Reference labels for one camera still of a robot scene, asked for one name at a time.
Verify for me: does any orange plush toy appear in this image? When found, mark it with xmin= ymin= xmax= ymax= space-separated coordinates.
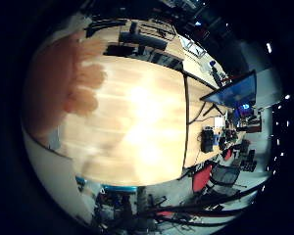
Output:
xmin=23 ymin=32 xmax=108 ymax=138

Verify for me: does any black box device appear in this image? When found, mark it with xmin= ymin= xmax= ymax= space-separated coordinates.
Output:
xmin=200 ymin=127 xmax=216 ymax=154

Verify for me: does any blue table clamp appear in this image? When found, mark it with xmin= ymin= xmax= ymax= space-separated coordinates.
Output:
xmin=74 ymin=175 xmax=88 ymax=192
xmin=101 ymin=184 xmax=139 ymax=194

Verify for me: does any long black bar device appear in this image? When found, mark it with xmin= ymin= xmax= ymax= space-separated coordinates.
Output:
xmin=119 ymin=31 xmax=170 ymax=52

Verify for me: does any red office chair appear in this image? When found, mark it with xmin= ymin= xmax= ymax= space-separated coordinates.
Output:
xmin=191 ymin=164 xmax=214 ymax=194

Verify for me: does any small red chair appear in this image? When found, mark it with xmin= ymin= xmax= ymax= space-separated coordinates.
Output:
xmin=222 ymin=147 xmax=234 ymax=162

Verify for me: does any large flat monitor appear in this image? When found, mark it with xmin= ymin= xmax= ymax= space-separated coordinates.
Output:
xmin=200 ymin=70 xmax=258 ymax=110

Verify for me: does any black mesh office chair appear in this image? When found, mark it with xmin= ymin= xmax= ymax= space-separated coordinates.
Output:
xmin=211 ymin=164 xmax=242 ymax=189

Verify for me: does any black table cable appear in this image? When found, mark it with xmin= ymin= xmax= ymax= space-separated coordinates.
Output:
xmin=180 ymin=71 xmax=208 ymax=169

